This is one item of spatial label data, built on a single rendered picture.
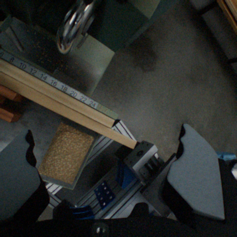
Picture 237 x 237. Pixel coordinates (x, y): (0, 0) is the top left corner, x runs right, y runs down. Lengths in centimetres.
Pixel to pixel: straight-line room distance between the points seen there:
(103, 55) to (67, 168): 35
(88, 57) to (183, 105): 156
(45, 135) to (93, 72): 24
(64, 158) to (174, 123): 156
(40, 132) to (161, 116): 141
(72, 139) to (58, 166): 6
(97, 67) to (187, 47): 177
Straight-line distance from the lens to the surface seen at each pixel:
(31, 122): 32
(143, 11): 21
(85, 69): 44
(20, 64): 28
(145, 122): 148
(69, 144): 30
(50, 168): 32
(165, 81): 168
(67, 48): 20
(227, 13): 204
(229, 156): 47
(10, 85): 30
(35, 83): 28
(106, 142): 106
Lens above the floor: 122
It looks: 67 degrees down
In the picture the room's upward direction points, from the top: 98 degrees clockwise
